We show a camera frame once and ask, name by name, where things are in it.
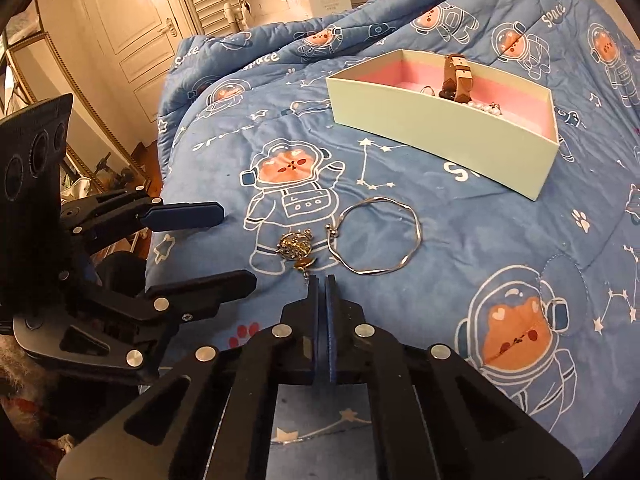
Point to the thin silver bangle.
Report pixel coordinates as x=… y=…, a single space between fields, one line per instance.
x=419 y=234

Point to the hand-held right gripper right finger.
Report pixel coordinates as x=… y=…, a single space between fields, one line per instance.
x=330 y=325

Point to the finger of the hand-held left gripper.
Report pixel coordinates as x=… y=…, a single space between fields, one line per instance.
x=200 y=294
x=185 y=214

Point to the fuzzy patterned cloth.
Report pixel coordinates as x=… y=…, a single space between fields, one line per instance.
x=25 y=410

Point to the cream panelled door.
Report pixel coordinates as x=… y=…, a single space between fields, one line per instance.
x=135 y=50

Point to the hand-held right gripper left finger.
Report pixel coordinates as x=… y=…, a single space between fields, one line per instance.
x=314 y=315

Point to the blue astronaut bear printed blanket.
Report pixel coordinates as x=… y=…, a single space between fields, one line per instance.
x=425 y=260

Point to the mint green box pink inside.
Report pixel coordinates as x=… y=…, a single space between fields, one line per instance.
x=450 y=135

